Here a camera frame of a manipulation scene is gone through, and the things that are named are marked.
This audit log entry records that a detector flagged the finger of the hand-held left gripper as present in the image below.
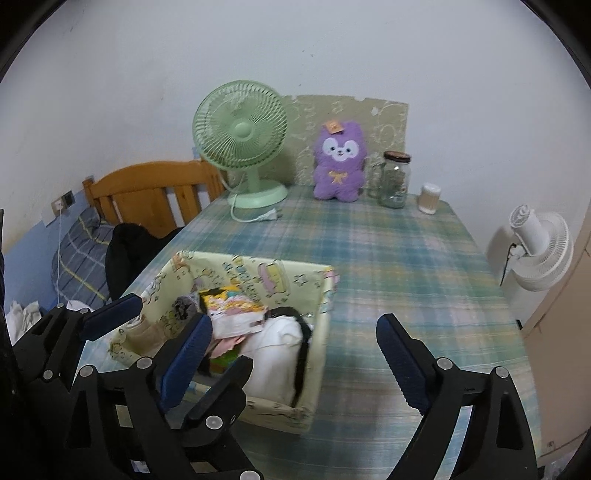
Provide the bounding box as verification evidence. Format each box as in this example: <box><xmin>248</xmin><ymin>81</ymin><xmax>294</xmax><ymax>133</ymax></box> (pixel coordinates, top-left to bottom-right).
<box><xmin>14</xmin><ymin>295</ymin><xmax>144</xmax><ymax>385</ymax></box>
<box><xmin>182</xmin><ymin>356</ymin><xmax>264</xmax><ymax>480</ymax></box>

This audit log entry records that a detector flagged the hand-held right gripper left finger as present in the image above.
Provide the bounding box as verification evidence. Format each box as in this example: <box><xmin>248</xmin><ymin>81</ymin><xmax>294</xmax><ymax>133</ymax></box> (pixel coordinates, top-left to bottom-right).
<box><xmin>62</xmin><ymin>313</ymin><xmax>214</xmax><ymax>480</ymax></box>

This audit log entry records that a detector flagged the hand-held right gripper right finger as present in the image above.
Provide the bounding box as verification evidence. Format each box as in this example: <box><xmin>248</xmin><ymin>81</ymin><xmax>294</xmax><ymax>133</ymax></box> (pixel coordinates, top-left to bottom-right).
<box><xmin>376</xmin><ymin>313</ymin><xmax>541</xmax><ymax>480</ymax></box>

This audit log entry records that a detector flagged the white beige sock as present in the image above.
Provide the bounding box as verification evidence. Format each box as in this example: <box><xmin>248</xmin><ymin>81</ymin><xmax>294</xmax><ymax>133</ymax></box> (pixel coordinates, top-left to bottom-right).
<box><xmin>126</xmin><ymin>316</ymin><xmax>162</xmax><ymax>358</ymax></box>

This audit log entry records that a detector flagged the pink cloth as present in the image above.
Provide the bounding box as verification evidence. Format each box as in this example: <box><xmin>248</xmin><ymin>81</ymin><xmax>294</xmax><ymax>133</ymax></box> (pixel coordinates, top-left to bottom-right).
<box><xmin>212</xmin><ymin>336</ymin><xmax>247</xmax><ymax>358</ymax></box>

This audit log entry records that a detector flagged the white soft packet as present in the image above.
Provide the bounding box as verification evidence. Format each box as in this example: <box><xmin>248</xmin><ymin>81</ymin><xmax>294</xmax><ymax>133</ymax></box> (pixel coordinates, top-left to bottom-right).
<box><xmin>238</xmin><ymin>318</ymin><xmax>315</xmax><ymax>407</ymax></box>

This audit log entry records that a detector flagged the cartoon printed packet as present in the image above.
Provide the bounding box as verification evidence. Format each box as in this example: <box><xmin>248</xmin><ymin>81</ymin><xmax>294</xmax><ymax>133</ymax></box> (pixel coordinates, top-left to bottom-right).
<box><xmin>199</xmin><ymin>287</ymin><xmax>269</xmax><ymax>337</ymax></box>

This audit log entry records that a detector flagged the yellow cartoon storage box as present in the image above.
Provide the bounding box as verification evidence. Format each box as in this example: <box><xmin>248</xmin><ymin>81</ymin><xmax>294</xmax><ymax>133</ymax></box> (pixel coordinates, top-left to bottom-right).
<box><xmin>108</xmin><ymin>250</ymin><xmax>340</xmax><ymax>435</ymax></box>

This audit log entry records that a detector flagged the black jacket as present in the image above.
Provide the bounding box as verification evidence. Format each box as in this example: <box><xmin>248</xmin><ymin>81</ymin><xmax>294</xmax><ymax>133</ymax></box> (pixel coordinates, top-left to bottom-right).
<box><xmin>105</xmin><ymin>223</ymin><xmax>185</xmax><ymax>301</ymax></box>

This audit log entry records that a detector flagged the blue plaid pillow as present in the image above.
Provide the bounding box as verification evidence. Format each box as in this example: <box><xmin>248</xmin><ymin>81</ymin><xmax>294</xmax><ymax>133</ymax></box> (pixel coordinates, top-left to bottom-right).
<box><xmin>51</xmin><ymin>205</ymin><xmax>116</xmax><ymax>301</ymax></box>

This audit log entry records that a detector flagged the white cloth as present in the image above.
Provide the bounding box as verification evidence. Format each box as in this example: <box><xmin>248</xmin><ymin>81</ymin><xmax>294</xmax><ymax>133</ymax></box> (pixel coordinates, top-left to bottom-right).
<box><xmin>4</xmin><ymin>299</ymin><xmax>93</xmax><ymax>342</ymax></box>

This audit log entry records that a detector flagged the wooden bed headboard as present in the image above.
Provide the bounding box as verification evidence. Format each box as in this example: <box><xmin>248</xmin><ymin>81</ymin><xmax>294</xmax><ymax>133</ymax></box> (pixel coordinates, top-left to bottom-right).
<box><xmin>82</xmin><ymin>160</ymin><xmax>227</xmax><ymax>241</ymax></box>

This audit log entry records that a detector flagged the beige door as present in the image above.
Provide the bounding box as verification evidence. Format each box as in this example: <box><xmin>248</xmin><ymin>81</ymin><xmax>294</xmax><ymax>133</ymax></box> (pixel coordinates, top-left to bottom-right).
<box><xmin>522</xmin><ymin>198</ymin><xmax>591</xmax><ymax>462</ymax></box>

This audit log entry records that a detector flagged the cotton swab container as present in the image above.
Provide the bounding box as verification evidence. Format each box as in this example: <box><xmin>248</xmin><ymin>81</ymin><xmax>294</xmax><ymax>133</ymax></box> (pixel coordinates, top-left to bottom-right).
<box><xmin>418</xmin><ymin>183</ymin><xmax>441</xmax><ymax>214</ymax></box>

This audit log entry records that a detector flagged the glass mug jar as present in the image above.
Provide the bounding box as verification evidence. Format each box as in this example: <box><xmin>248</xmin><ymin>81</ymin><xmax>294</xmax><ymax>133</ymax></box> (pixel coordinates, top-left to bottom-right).
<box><xmin>367</xmin><ymin>151</ymin><xmax>411</xmax><ymax>209</ymax></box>

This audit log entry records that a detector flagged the white standing fan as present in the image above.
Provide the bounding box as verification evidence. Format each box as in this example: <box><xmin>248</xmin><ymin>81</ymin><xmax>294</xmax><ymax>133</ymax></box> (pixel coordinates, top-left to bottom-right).
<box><xmin>487</xmin><ymin>204</ymin><xmax>574</xmax><ymax>292</ymax></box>

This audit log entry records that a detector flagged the purple plush toy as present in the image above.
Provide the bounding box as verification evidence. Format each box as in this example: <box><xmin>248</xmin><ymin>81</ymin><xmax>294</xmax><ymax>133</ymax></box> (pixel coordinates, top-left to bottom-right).
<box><xmin>313</xmin><ymin>120</ymin><xmax>369</xmax><ymax>203</ymax></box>

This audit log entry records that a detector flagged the green desk fan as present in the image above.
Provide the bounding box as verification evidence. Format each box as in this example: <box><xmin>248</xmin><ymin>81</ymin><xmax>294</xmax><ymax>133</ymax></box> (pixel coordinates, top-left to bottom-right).
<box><xmin>192</xmin><ymin>80</ymin><xmax>289</xmax><ymax>209</ymax></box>

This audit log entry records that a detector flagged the white charging cable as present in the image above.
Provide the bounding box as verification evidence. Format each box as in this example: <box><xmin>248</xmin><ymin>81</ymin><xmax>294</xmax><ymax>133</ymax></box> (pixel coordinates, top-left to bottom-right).
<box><xmin>52</xmin><ymin>208</ymin><xmax>64</xmax><ymax>301</ymax></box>

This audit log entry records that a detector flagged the wall outlet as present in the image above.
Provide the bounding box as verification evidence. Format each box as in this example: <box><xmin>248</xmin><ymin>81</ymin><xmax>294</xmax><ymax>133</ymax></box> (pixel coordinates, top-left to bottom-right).
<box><xmin>50</xmin><ymin>190</ymin><xmax>76</xmax><ymax>215</ymax></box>

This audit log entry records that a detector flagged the green fan power cord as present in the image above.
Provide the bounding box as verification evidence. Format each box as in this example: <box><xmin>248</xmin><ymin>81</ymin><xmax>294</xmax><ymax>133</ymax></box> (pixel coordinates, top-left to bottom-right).
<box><xmin>229</xmin><ymin>191</ymin><xmax>281</xmax><ymax>223</ymax></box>

